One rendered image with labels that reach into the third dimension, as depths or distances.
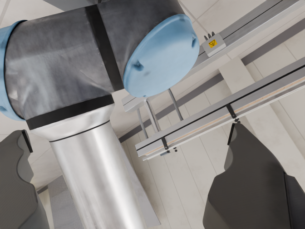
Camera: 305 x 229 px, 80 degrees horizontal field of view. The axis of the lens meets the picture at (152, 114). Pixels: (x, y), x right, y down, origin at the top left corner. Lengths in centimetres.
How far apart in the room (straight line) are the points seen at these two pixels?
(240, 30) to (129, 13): 115
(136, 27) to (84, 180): 20
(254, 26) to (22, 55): 125
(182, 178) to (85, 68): 320
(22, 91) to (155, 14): 17
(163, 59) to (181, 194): 329
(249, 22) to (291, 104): 172
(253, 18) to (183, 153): 241
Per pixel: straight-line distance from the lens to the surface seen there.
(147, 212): 364
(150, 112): 141
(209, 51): 128
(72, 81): 23
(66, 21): 25
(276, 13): 138
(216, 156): 305
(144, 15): 24
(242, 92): 119
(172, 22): 24
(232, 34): 135
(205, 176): 318
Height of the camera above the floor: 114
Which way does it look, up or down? 19 degrees down
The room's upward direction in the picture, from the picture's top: 159 degrees clockwise
